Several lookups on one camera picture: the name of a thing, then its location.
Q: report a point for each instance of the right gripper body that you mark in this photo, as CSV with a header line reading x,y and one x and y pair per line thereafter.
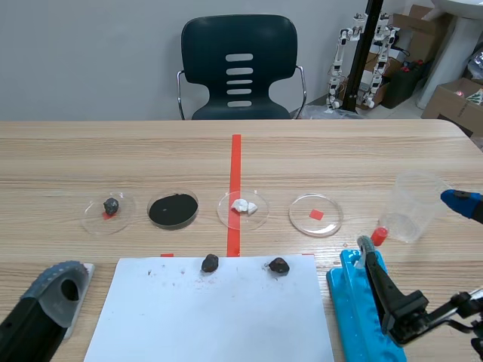
x,y
405,316

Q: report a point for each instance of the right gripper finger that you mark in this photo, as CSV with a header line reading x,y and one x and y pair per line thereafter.
x,y
466,203
379,275

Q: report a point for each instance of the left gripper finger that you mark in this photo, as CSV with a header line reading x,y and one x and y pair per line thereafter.
x,y
34,324

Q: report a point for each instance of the turquoise rack with round holes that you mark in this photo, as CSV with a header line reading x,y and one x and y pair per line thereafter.
x,y
347,309

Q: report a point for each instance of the clear plastic beaker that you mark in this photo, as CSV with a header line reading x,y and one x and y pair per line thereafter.
x,y
411,203

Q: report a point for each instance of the clear glass dish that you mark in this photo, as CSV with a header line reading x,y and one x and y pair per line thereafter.
x,y
328,222
124,222
230,220

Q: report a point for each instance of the brown cardboard box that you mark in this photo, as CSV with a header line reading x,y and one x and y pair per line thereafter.
x,y
419,30
453,102

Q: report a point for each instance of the black canister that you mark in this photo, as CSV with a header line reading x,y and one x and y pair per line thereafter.
x,y
405,84

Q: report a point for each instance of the small dark grey stone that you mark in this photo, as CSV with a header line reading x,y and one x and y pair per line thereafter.
x,y
111,206

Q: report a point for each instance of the white lump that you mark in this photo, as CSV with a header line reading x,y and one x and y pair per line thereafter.
x,y
252,207
239,204

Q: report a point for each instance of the white sheet of paper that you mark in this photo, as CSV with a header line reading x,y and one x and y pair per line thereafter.
x,y
207,316

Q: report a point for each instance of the black metal pole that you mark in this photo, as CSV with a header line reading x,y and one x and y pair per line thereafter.
x,y
364,56

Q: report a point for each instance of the glass dish with black powder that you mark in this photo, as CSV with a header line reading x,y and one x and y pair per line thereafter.
x,y
173,211

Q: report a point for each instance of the dark blue chair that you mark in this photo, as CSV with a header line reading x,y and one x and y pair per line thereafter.
x,y
207,56

